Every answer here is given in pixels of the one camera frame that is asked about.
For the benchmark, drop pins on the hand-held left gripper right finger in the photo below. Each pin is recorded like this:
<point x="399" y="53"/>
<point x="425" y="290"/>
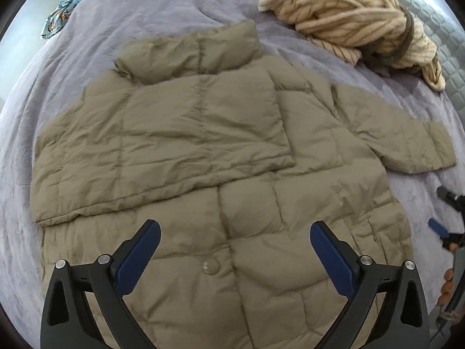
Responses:
<point x="331" y="252"/>

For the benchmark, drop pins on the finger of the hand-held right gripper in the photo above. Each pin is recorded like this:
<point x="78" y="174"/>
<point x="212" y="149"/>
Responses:
<point x="450" y="196"/>
<point x="441" y="229"/>

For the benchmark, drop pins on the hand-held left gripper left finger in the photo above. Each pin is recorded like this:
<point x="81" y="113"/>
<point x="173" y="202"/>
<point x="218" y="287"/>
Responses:
<point x="140" y="251"/>

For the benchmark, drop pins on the khaki puffer jacket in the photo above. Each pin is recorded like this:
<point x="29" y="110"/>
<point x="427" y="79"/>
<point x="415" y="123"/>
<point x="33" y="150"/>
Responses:
<point x="225" y="152"/>

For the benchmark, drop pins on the person's right hand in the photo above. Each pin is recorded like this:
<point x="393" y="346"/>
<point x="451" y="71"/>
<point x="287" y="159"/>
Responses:
<point x="446" y="287"/>

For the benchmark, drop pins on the grey quilted bedspread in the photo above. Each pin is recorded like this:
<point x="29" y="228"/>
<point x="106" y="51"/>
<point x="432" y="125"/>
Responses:
<point x="434" y="25"/>

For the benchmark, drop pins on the purple embossed blanket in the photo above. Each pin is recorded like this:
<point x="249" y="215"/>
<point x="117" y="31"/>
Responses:
<point x="90" y="58"/>

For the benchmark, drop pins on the cream striped fleece robe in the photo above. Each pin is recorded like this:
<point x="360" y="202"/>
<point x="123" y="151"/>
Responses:
<point x="341" y="11"/>

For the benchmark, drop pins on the teal patterned cloth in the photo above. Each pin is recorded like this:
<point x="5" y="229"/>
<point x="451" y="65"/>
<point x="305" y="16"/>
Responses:
<point x="60" y="16"/>

